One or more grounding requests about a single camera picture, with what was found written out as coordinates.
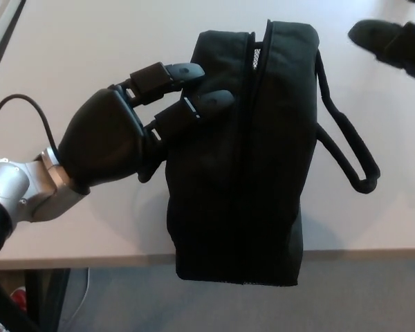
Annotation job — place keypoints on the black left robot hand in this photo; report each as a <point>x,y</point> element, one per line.
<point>100,138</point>

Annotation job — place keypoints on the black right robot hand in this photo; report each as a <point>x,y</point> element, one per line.
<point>394,45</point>

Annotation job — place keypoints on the black insulated lunch bag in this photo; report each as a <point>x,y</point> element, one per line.
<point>263,173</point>

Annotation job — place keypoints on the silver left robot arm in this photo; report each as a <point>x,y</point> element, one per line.
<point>17,186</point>

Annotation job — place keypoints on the black table leg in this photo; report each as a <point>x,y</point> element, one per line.
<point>48,301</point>

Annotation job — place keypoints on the red shoe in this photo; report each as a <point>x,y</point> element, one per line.
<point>19,297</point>

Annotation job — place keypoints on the black diagonal rod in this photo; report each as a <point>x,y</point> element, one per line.
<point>10,307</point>

